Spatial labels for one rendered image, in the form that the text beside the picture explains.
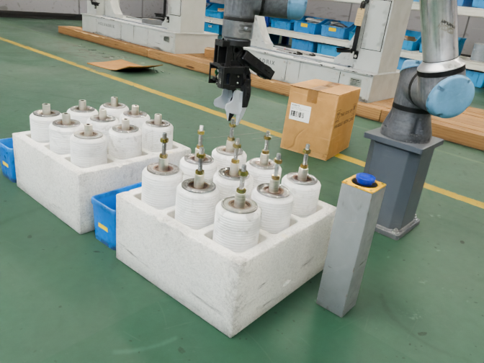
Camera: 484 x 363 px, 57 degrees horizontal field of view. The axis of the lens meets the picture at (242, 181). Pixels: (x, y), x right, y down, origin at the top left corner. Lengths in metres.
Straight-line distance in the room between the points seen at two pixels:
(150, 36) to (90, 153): 3.35
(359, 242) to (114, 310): 0.54
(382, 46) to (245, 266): 2.41
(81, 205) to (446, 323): 0.95
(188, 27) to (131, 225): 3.42
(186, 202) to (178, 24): 3.46
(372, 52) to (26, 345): 2.67
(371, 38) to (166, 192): 2.31
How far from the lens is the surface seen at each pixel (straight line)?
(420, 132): 1.41
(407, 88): 1.37
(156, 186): 1.02
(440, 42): 1.25
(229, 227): 0.88
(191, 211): 0.95
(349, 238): 0.97
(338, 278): 1.03
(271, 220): 0.97
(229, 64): 1.12
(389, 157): 1.41
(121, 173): 1.28
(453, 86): 1.25
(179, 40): 4.30
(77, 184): 1.22
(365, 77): 3.07
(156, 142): 1.38
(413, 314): 1.16
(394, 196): 1.43
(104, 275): 1.12
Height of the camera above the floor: 0.65
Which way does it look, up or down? 23 degrees down
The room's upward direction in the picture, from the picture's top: 7 degrees clockwise
